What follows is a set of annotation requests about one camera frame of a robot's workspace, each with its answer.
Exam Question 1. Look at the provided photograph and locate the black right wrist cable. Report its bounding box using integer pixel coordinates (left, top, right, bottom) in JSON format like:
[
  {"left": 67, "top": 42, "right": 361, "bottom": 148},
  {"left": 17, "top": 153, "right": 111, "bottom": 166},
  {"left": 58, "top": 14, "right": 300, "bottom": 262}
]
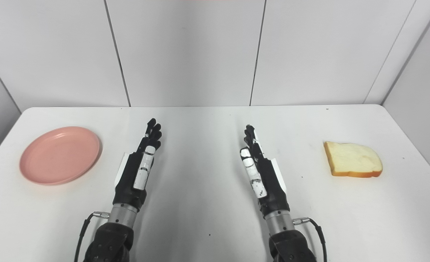
[{"left": 292, "top": 217, "right": 327, "bottom": 262}]

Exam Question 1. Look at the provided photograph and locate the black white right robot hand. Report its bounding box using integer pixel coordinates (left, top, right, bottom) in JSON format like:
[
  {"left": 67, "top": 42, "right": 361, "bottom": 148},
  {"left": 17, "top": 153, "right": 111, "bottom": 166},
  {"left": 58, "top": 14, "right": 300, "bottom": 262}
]
[{"left": 240, "top": 124, "right": 291, "bottom": 219}]

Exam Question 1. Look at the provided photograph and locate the slice of white bread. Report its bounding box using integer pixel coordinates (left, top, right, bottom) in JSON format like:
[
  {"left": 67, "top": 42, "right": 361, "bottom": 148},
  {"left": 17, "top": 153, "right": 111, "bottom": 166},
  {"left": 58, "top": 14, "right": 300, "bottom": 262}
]
[{"left": 323, "top": 141, "right": 383, "bottom": 178}]

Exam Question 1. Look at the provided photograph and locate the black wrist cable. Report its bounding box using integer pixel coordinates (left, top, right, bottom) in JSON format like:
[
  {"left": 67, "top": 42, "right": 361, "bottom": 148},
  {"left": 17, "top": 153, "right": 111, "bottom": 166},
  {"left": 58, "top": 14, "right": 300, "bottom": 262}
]
[
  {"left": 292, "top": 217, "right": 327, "bottom": 262},
  {"left": 74, "top": 211, "right": 110, "bottom": 262}
]

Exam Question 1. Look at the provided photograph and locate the pink round plate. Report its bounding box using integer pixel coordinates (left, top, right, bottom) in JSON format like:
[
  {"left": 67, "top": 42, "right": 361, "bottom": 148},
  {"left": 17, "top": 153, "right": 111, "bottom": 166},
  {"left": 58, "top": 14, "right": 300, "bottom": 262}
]
[{"left": 19, "top": 126, "right": 101, "bottom": 186}]

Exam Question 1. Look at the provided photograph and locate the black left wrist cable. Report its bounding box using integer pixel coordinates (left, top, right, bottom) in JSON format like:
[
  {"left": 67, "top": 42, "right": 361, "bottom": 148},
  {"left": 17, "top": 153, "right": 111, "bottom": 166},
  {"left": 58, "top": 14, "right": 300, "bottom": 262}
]
[{"left": 74, "top": 211, "right": 110, "bottom": 262}]

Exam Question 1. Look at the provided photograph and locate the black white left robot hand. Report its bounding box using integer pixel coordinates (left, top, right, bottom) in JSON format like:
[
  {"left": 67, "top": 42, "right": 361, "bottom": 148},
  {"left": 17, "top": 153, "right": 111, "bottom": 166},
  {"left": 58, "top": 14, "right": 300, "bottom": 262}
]
[{"left": 112, "top": 118, "right": 163, "bottom": 212}]

